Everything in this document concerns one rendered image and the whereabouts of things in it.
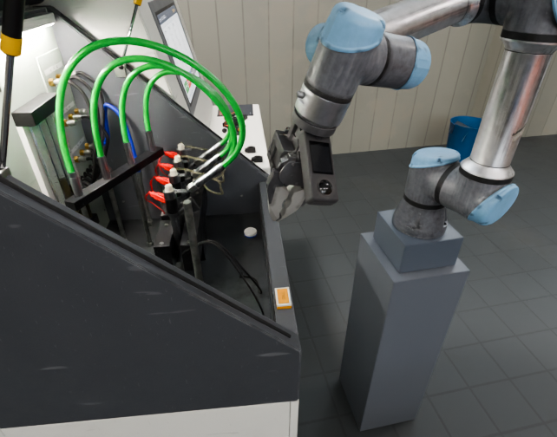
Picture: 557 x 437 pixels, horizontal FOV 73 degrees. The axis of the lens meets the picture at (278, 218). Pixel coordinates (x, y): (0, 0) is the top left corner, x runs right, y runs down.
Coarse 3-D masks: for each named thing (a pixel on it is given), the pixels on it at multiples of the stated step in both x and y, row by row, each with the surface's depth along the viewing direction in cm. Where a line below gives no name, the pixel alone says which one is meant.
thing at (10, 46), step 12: (12, 0) 37; (24, 0) 38; (12, 12) 38; (12, 24) 38; (0, 36) 39; (12, 36) 39; (0, 48) 40; (12, 48) 40; (12, 60) 41; (12, 72) 42; (12, 84) 42; (0, 132) 45; (0, 144) 46; (0, 156) 47; (0, 168) 48
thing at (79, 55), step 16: (96, 48) 69; (160, 48) 70; (192, 64) 72; (64, 80) 71; (64, 96) 73; (240, 112) 78; (64, 128) 77; (240, 128) 80; (64, 144) 78; (240, 144) 82; (64, 160) 80; (224, 160) 84
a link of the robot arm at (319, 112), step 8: (304, 88) 54; (304, 96) 54; (312, 96) 53; (296, 104) 56; (304, 104) 54; (312, 104) 53; (320, 104) 53; (328, 104) 53; (336, 104) 53; (344, 104) 54; (304, 112) 55; (312, 112) 54; (320, 112) 53; (328, 112) 53; (336, 112) 54; (344, 112) 55; (312, 120) 54; (320, 120) 54; (328, 120) 54; (336, 120) 55
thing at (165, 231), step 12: (192, 192) 110; (204, 192) 114; (204, 204) 112; (204, 216) 110; (168, 228) 95; (204, 228) 109; (156, 240) 91; (168, 240) 91; (156, 252) 90; (168, 252) 90; (204, 252) 106; (192, 264) 93
